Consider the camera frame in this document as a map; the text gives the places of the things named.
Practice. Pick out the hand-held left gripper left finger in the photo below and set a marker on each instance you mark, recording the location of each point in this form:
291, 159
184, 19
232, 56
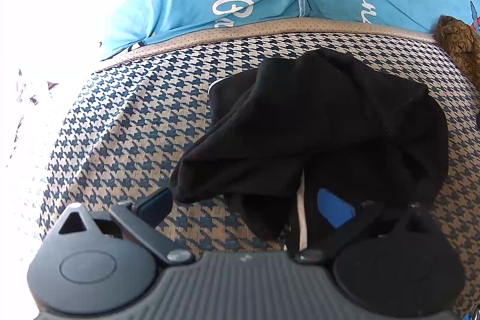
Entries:
153, 207

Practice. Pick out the houndstooth bed mat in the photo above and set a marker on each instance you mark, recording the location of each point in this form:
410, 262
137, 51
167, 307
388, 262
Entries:
131, 136

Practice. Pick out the brown patterned blanket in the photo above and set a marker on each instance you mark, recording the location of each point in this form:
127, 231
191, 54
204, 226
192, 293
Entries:
463, 42

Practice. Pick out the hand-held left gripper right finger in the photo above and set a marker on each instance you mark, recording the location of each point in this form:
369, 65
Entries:
333, 209

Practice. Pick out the black t-shirt red print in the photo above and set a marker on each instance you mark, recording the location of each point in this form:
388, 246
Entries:
318, 117

